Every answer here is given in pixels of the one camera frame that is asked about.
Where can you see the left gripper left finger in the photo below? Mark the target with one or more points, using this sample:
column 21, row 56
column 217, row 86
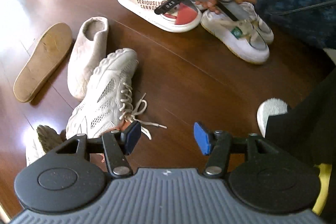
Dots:
column 117, row 145

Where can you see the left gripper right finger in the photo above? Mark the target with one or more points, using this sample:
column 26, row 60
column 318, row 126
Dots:
column 215, row 144

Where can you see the white mesh chunky sneaker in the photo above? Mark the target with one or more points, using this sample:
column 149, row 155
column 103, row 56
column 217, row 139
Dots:
column 108, row 104

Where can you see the red white slipper with text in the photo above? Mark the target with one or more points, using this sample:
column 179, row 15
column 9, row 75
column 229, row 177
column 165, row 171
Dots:
column 181, row 18

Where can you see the white sneaker green tag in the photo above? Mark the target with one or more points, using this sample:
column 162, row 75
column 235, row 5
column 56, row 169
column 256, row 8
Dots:
column 240, row 37

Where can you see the slipper tan sole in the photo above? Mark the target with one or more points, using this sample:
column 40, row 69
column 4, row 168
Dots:
column 51, row 49

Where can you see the dark blue knitted sleeve forearm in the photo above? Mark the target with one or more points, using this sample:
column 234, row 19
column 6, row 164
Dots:
column 313, row 25

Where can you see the white fuzzy slipper on foot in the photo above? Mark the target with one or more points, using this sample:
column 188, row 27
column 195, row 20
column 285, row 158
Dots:
column 268, row 108

